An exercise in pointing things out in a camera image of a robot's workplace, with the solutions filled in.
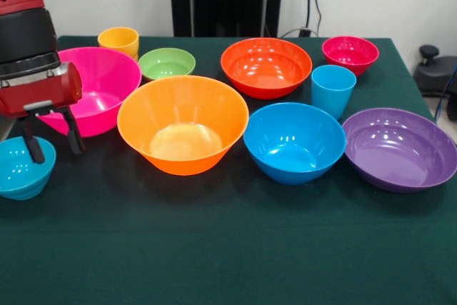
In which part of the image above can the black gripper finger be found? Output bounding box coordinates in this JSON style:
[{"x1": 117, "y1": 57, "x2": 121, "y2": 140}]
[
  {"x1": 19, "y1": 114, "x2": 46, "y2": 165},
  {"x1": 61, "y1": 106, "x2": 86, "y2": 155}
]

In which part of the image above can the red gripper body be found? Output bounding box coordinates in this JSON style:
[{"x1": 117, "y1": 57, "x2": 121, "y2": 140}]
[{"x1": 0, "y1": 61, "x2": 84, "y2": 120}]

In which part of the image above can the small teal bowl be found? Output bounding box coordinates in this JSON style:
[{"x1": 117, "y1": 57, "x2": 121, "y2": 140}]
[{"x1": 0, "y1": 136, "x2": 57, "y2": 201}]

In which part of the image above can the large orange bowl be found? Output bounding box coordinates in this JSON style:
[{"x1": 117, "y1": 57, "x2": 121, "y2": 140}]
[{"x1": 116, "y1": 74, "x2": 250, "y2": 176}]

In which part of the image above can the large pink bowl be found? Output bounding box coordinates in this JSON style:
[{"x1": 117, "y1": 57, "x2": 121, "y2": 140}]
[{"x1": 37, "y1": 46, "x2": 143, "y2": 139}]

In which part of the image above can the yellow cup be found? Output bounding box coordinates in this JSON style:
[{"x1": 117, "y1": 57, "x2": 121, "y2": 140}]
[{"x1": 97, "y1": 26, "x2": 140, "y2": 62}]

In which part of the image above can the small green bowl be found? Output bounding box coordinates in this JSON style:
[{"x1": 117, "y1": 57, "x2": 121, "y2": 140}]
[{"x1": 138, "y1": 47, "x2": 197, "y2": 83}]

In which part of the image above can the dark green tablecloth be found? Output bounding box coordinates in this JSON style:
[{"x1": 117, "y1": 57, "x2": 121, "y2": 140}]
[{"x1": 0, "y1": 35, "x2": 457, "y2": 305}]

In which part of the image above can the red-orange bowl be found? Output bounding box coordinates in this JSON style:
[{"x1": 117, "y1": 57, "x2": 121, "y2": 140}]
[{"x1": 220, "y1": 36, "x2": 313, "y2": 101}]

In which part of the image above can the medium blue bowl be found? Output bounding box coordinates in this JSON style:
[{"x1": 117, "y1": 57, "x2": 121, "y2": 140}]
[{"x1": 243, "y1": 101, "x2": 348, "y2": 186}]

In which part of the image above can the blue cup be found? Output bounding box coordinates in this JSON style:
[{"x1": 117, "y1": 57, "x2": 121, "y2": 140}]
[{"x1": 311, "y1": 64, "x2": 358, "y2": 121}]

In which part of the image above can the small crimson bowl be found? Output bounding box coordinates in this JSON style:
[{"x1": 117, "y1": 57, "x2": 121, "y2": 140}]
[{"x1": 321, "y1": 35, "x2": 381, "y2": 77}]

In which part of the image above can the purple bowl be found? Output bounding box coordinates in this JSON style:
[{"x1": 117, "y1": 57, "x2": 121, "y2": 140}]
[{"x1": 341, "y1": 107, "x2": 457, "y2": 194}]

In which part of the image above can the black chair base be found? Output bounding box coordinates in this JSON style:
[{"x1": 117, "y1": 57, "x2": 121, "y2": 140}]
[{"x1": 413, "y1": 44, "x2": 457, "y2": 97}]

